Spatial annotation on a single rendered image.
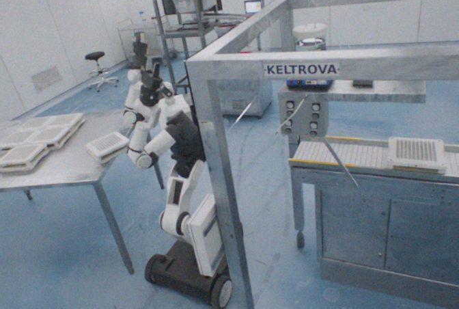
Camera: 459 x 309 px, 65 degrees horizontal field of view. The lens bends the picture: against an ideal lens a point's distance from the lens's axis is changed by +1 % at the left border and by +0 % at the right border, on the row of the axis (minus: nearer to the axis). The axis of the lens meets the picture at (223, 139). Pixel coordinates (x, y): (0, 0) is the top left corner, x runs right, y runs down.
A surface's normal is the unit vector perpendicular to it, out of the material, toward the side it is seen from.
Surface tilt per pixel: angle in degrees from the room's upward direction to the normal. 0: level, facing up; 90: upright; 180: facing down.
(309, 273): 0
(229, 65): 90
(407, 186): 90
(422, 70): 90
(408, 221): 90
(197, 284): 45
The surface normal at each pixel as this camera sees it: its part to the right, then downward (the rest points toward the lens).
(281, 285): -0.15, -0.87
